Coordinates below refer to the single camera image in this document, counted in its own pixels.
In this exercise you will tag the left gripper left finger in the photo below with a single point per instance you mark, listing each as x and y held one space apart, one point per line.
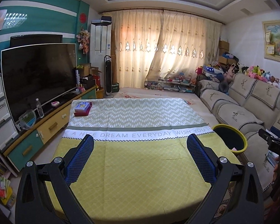
33 202

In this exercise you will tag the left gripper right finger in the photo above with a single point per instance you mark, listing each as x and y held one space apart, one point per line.
246 204

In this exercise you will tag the yellow rimmed black trash bin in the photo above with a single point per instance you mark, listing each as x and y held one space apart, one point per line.
233 138

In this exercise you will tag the person right hand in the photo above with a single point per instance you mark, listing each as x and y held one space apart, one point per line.
275 172

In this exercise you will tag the beige sectional sofa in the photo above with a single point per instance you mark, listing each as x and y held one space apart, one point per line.
249 105

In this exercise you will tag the yellow teal tv cabinet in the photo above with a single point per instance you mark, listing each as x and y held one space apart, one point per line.
30 142

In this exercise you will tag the white drawer unit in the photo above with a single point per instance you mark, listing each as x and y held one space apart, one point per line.
8 131

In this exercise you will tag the yellow green patterned tablecloth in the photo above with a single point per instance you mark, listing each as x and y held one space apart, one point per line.
140 170

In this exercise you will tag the pile of plush toys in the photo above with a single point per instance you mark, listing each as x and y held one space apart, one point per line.
228 66

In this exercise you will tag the clear water bottle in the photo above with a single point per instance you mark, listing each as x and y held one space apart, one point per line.
39 108

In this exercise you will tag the low shelf of books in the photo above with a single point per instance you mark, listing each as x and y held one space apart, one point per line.
179 84

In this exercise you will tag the red blue card box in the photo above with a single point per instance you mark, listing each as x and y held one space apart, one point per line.
82 109

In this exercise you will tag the framed flower painting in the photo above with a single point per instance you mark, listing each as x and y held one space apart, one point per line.
272 40

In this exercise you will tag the cardboard boxes stack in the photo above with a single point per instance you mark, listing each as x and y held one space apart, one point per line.
224 51

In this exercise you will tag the black flat television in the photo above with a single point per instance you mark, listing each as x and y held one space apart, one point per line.
37 72

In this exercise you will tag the cream embroidered curtain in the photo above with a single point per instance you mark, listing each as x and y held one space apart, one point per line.
160 44

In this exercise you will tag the black tower fan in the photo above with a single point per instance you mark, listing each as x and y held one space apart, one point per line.
108 76

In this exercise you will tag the artificial flower bouquet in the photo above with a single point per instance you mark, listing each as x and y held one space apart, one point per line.
83 39

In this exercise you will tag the white standing air conditioner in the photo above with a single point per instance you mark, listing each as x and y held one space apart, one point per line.
100 46

